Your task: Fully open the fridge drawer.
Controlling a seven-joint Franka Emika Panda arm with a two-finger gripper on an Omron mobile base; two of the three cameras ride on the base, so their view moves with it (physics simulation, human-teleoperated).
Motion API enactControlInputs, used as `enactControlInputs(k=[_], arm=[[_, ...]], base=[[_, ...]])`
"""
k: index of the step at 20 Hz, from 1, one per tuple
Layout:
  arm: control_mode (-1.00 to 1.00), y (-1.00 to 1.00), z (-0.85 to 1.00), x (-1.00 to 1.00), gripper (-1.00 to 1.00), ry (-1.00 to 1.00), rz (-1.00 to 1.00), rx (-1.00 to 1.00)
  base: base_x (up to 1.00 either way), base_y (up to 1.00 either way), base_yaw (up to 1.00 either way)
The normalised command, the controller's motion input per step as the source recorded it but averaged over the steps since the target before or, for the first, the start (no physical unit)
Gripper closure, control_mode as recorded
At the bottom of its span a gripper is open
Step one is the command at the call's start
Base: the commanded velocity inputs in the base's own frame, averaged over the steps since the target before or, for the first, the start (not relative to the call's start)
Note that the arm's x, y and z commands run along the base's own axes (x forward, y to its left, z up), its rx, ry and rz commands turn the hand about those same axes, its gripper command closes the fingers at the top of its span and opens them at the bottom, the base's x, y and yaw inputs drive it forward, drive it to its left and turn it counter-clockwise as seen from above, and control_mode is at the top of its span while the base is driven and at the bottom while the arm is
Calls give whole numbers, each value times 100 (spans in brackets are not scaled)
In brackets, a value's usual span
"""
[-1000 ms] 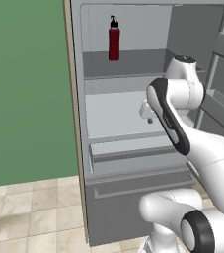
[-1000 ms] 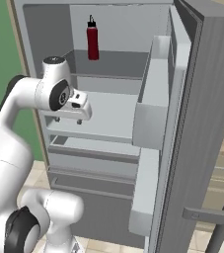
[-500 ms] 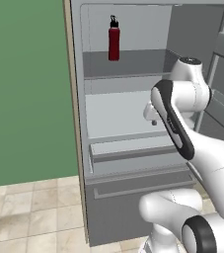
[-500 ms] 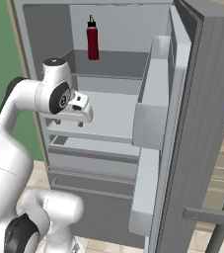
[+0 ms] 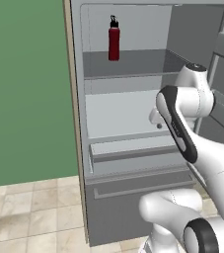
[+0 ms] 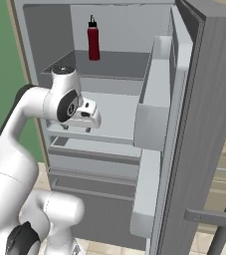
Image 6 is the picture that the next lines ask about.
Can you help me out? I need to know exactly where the large grey door bin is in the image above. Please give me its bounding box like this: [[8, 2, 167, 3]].
[[132, 35, 174, 152]]

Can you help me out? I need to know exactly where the grey fridge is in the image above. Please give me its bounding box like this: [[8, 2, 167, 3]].
[[9, 0, 186, 252]]

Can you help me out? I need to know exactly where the small grey door bin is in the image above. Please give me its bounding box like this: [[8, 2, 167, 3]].
[[129, 148, 162, 239]]

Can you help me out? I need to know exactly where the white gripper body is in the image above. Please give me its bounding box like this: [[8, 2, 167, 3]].
[[60, 111, 103, 130]]

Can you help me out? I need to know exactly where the grey fridge door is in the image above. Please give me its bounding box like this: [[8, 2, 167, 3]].
[[148, 0, 226, 255]]

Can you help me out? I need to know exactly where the pale grey fridge shelf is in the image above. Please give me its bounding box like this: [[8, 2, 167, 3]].
[[46, 91, 144, 145]]

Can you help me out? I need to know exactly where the grey fridge door handle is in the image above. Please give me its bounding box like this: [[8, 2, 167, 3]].
[[183, 197, 226, 255]]

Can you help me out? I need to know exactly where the red bottle with black cap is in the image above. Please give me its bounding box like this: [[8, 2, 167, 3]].
[[87, 14, 102, 62]]

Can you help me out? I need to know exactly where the pale grey fridge drawer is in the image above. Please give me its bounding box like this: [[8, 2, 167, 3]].
[[48, 134, 143, 182]]

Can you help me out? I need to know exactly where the dark grey fridge drawer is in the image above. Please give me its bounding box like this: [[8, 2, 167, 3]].
[[47, 166, 139, 202]]

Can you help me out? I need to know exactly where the beige cupboard run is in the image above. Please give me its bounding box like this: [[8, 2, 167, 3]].
[[197, 154, 226, 234]]

